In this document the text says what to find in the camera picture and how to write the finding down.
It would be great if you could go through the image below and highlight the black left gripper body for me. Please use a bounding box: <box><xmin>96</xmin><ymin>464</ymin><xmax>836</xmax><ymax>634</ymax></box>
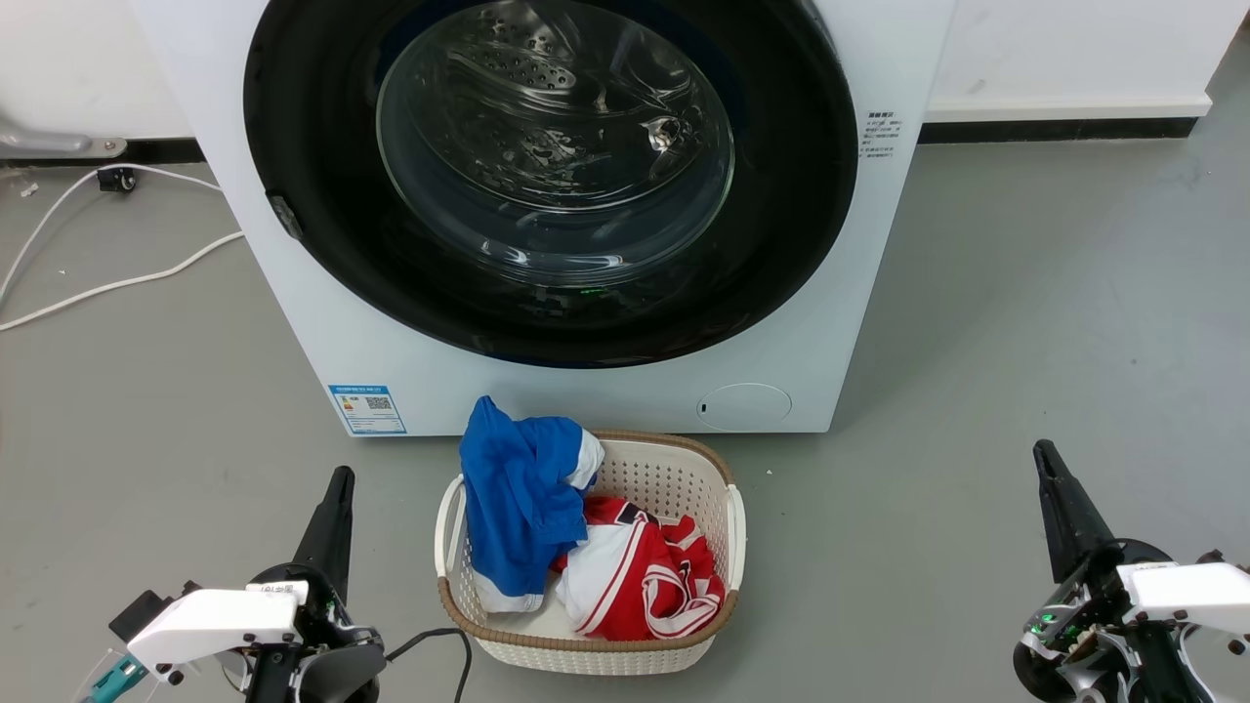
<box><xmin>244</xmin><ymin>561</ymin><xmax>388</xmax><ymax>703</ymax></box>

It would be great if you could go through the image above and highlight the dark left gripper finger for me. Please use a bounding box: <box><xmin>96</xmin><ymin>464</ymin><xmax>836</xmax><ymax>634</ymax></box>
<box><xmin>326</xmin><ymin>466</ymin><xmax>355</xmax><ymax>604</ymax></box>
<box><xmin>292</xmin><ymin>466</ymin><xmax>343</xmax><ymax>587</ymax></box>

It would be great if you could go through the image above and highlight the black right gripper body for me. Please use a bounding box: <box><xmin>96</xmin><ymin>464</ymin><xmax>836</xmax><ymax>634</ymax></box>
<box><xmin>1012</xmin><ymin>540</ymin><xmax>1250</xmax><ymax>703</ymax></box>

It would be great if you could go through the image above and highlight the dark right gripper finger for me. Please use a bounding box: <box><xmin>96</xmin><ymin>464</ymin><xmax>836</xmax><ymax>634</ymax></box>
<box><xmin>1033</xmin><ymin>439</ymin><xmax>1087</xmax><ymax>585</ymax></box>
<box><xmin>1045</xmin><ymin>439</ymin><xmax>1116</xmax><ymax>569</ymax></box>

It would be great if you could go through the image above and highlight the black round washer door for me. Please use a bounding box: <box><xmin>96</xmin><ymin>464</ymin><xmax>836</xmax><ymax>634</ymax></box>
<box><xmin>243</xmin><ymin>0</ymin><xmax>859</xmax><ymax>369</ymax></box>

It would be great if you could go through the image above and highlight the white front-load washing machine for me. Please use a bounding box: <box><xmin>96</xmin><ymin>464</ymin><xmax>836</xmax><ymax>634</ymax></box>
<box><xmin>130</xmin><ymin>0</ymin><xmax>958</xmax><ymax>437</ymax></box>

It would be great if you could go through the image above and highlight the blue energy label sticker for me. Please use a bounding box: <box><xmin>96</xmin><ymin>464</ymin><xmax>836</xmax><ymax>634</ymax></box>
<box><xmin>329</xmin><ymin>385</ymin><xmax>407</xmax><ymax>436</ymax></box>

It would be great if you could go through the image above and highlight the blue and white garment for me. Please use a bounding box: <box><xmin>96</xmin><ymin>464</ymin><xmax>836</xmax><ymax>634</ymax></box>
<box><xmin>459</xmin><ymin>395</ymin><xmax>605</xmax><ymax>614</ymax></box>

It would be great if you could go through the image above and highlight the red and white garment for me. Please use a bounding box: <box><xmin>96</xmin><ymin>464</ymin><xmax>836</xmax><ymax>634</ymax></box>
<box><xmin>552</xmin><ymin>495</ymin><xmax>727</xmax><ymax>642</ymax></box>

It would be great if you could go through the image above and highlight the white woven laundry basket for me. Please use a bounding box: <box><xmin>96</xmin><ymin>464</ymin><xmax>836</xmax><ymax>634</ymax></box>
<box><xmin>435</xmin><ymin>431</ymin><xmax>747</xmax><ymax>677</ymax></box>

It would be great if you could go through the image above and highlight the round white filter cover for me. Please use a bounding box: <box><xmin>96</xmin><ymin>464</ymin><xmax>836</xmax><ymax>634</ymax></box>
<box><xmin>696</xmin><ymin>383</ymin><xmax>793</xmax><ymax>432</ymax></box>

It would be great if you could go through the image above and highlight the black text sticker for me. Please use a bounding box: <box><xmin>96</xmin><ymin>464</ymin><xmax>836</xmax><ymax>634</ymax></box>
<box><xmin>859</xmin><ymin>109</ymin><xmax>904</xmax><ymax>162</ymax></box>

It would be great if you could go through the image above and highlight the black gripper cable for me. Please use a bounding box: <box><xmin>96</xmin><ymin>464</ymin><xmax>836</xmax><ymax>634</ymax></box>
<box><xmin>386</xmin><ymin>628</ymin><xmax>474</xmax><ymax>703</ymax></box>

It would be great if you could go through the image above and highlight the thick white floor cable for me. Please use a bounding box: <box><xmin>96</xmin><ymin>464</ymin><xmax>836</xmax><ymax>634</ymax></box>
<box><xmin>0</xmin><ymin>230</ymin><xmax>245</xmax><ymax>333</ymax></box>

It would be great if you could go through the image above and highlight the thin white floor cable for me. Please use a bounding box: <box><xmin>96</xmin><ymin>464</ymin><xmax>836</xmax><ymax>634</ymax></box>
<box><xmin>0</xmin><ymin>163</ymin><xmax>224</xmax><ymax>306</ymax></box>

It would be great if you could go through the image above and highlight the grey metal bracket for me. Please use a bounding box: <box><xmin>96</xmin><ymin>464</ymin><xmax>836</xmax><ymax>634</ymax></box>
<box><xmin>0</xmin><ymin>117</ymin><xmax>128</xmax><ymax>160</ymax></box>

